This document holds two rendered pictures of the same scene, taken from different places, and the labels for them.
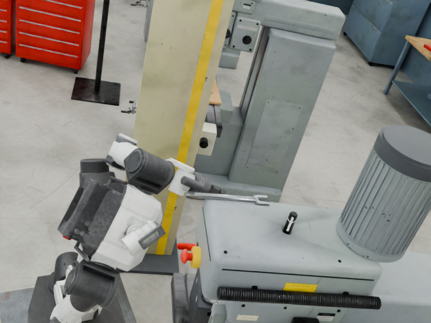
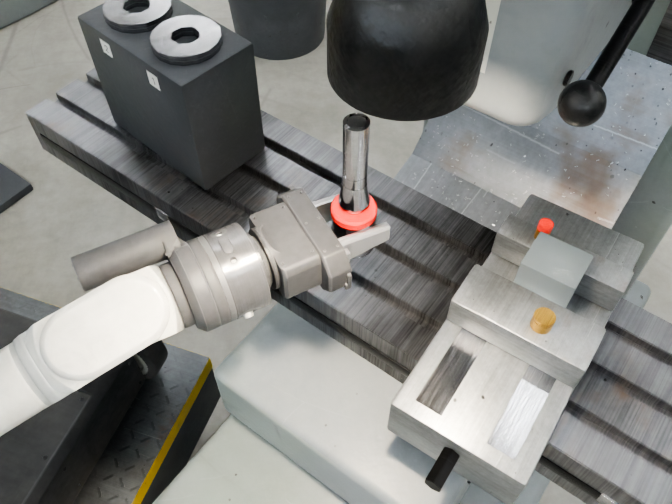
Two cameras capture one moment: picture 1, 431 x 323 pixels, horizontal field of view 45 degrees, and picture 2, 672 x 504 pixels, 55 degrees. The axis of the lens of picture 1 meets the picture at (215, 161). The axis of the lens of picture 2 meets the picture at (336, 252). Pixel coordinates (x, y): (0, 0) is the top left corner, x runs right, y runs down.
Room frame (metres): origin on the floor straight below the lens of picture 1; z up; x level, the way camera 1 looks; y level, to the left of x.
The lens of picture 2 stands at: (0.80, 0.16, 1.65)
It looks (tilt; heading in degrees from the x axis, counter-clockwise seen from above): 53 degrees down; 322
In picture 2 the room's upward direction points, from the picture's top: straight up
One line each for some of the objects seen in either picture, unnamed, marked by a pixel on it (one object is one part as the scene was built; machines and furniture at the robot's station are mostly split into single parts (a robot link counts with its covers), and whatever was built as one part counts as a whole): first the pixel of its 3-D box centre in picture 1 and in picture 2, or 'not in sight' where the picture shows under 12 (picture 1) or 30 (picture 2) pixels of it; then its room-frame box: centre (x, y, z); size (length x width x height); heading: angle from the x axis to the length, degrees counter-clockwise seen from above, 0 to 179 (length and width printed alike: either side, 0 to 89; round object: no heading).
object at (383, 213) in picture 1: (392, 193); not in sight; (1.17, -0.48, 2.05); 0.20 x 0.20 x 0.32
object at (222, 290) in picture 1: (301, 297); not in sight; (0.97, -0.31, 1.79); 0.45 x 0.04 x 0.04; 105
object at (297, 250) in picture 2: not in sight; (269, 257); (1.14, -0.03, 1.13); 0.13 x 0.12 x 0.10; 170
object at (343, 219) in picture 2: not in sight; (353, 209); (1.13, -0.12, 1.16); 0.05 x 0.05 x 0.01
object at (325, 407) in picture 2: not in sight; (417, 328); (1.11, -0.24, 0.83); 0.50 x 0.35 x 0.12; 105
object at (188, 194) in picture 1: (228, 197); not in sight; (1.17, -0.06, 1.89); 0.24 x 0.04 x 0.01; 107
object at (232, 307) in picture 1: (279, 283); not in sight; (1.12, -0.28, 1.68); 0.34 x 0.24 x 0.10; 105
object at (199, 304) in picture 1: (207, 301); (175, 82); (1.53, -0.13, 1.07); 0.22 x 0.12 x 0.20; 10
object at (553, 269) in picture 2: not in sight; (549, 275); (0.97, -0.28, 1.08); 0.06 x 0.05 x 0.06; 18
